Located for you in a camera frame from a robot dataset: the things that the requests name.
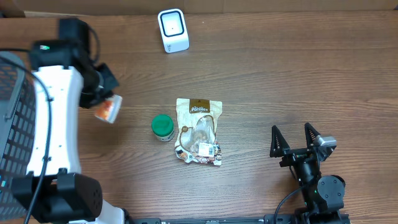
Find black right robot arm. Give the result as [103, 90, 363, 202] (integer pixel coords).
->
[269, 123, 350, 223]

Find grey plastic mesh basket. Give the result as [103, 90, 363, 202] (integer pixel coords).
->
[1, 52, 35, 221]

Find orange Kleenex tissue pack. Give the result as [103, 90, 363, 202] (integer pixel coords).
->
[95, 95, 123, 124]

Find green lid jar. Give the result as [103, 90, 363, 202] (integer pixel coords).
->
[151, 114, 175, 142]

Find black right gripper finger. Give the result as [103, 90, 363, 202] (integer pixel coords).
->
[305, 123, 320, 148]
[270, 125, 290, 157]

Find brown cardboard backdrop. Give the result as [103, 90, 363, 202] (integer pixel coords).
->
[1, 0, 397, 17]

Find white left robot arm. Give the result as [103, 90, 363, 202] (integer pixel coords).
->
[6, 18, 131, 223]

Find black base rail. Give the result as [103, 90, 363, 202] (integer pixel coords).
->
[127, 214, 351, 224]

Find brown Pantree snack pouch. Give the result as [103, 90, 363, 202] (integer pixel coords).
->
[175, 98, 223, 166]

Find white barcode scanner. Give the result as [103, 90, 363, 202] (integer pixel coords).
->
[157, 8, 190, 54]

